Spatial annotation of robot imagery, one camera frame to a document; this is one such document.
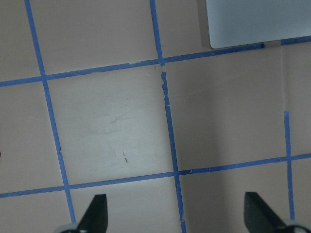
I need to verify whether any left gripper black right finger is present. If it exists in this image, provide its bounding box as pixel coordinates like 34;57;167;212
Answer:
244;192;287;233

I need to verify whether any silver laptop notebook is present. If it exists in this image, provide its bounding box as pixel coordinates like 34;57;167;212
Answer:
206;0;311;49

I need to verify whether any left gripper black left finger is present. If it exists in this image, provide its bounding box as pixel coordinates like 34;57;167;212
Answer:
76;194;108;233

